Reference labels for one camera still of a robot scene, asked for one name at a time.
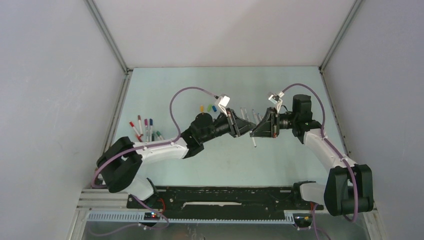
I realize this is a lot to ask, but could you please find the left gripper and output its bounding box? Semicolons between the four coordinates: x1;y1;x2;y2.
200;108;256;143

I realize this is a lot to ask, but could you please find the controller board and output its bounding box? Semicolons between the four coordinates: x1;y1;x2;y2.
143;212;162;221
294;216;312;223

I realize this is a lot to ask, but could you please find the right controller board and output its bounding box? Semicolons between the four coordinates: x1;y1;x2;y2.
294;216;312;223

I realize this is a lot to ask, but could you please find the white cable duct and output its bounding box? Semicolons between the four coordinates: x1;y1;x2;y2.
86;211;295;225

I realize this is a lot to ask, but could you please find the large blue marker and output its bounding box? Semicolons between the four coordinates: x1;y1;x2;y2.
252;109;260;124

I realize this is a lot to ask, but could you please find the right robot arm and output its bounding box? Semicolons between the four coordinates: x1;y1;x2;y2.
250;92;374;216

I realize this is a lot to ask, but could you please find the red pen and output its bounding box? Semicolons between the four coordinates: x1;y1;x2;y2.
129;121;143;142

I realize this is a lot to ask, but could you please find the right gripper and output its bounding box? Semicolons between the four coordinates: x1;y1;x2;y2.
250;107;298;139

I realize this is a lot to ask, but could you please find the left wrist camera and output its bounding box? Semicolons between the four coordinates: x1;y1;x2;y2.
214;94;230;116

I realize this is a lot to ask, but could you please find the left controller board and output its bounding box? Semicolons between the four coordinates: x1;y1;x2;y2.
143;212;162;221

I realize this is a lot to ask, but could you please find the green cap marker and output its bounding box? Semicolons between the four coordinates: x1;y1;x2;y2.
156;131;164;141

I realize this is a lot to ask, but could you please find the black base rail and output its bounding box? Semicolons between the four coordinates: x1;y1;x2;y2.
146;186;313;220

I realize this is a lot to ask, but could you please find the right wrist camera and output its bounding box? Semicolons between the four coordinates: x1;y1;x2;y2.
268;91;285;113

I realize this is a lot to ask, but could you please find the maroon pen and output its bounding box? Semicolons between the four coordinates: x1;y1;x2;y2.
137;115;144;137

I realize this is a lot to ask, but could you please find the purple pen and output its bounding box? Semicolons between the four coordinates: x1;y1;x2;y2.
144;118;150;142

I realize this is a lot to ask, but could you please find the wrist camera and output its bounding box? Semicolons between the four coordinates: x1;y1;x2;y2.
214;94;230;116
268;91;285;113

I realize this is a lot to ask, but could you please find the dark blue cap pen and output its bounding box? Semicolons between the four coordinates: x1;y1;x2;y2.
251;137;257;148

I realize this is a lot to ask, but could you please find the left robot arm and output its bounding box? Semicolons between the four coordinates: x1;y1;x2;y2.
96;108;256;208

